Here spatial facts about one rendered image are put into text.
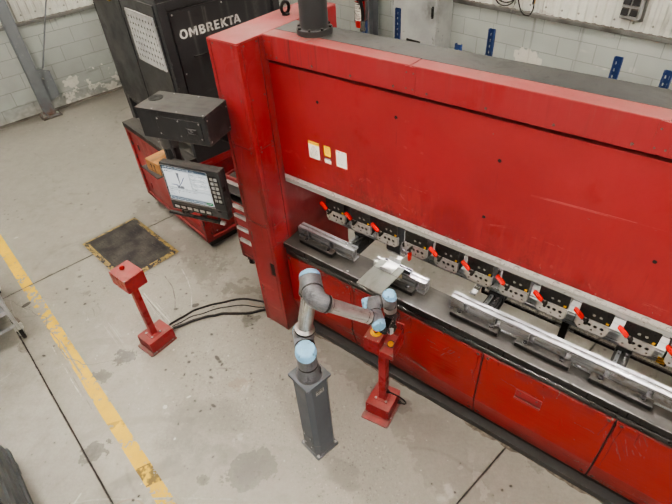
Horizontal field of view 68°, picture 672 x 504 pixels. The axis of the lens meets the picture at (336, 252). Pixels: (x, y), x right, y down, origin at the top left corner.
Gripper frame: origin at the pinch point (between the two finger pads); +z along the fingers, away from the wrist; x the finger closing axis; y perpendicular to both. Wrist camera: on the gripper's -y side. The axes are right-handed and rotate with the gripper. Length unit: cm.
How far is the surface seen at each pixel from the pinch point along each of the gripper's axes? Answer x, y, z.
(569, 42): -8, 476, 20
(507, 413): -74, 9, 50
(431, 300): -13.2, 33.2, -0.9
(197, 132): 128, 18, -99
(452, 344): -33.2, 18.1, 14.1
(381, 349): 3.7, -4.3, 12.9
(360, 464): -1, -50, 80
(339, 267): 53, 35, -1
